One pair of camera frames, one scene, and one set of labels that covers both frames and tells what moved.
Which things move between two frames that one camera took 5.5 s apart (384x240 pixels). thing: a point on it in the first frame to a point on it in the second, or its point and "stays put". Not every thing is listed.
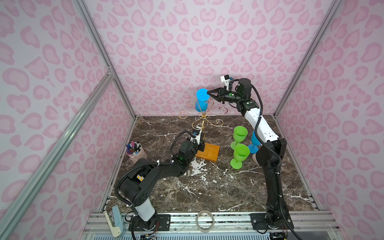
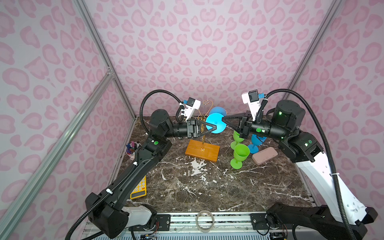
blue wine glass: (202, 100) to (215, 118)
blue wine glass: (253, 148) stays put
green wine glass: (241, 152) stays put
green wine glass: (240, 133) stays put
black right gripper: (223, 95) to (245, 126)
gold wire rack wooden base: (211, 151) stays put
